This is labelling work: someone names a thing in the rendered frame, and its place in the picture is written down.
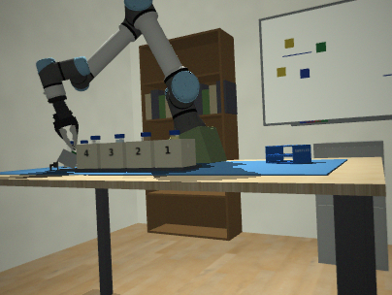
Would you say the blue tube rack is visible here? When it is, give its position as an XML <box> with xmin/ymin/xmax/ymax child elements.
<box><xmin>265</xmin><ymin>145</ymin><xmax>311</xmax><ymax>164</ymax></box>

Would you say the sample tube with blue cap and pink liquid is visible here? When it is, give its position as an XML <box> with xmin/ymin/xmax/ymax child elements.
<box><xmin>141</xmin><ymin>132</ymin><xmax>151</xmax><ymax>141</ymax></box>

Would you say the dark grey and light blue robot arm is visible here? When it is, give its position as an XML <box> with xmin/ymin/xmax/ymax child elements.
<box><xmin>36</xmin><ymin>0</ymin><xmax>206</xmax><ymax>133</ymax></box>

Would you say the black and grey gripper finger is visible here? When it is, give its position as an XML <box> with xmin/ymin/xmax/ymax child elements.
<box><xmin>69</xmin><ymin>116</ymin><xmax>79</xmax><ymax>150</ymax></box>
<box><xmin>53</xmin><ymin>122</ymin><xmax>74</xmax><ymax>150</ymax></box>

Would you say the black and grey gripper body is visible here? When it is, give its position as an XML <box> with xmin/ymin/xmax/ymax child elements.
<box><xmin>48</xmin><ymin>95</ymin><xmax>74</xmax><ymax>127</ymax></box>

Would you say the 50 ml tube with dark blue cap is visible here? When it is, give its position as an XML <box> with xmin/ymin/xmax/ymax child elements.
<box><xmin>114</xmin><ymin>134</ymin><xmax>125</xmax><ymax>143</ymax></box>

